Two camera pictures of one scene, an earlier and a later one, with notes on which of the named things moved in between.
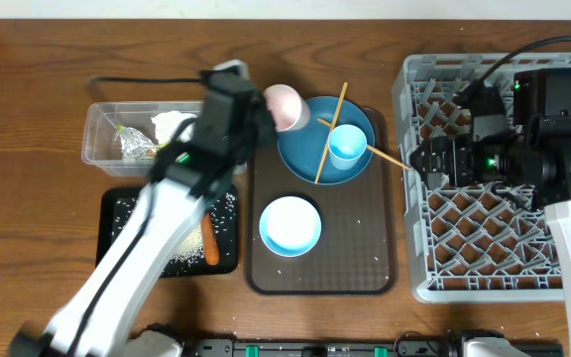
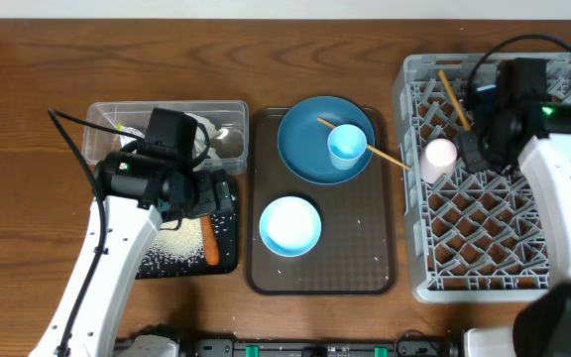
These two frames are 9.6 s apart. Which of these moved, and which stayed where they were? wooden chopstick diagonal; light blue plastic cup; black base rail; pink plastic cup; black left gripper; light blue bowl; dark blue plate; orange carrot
Moved: pink plastic cup; black left gripper
Stayed: light blue bowl; wooden chopstick diagonal; light blue plastic cup; black base rail; orange carrot; dark blue plate
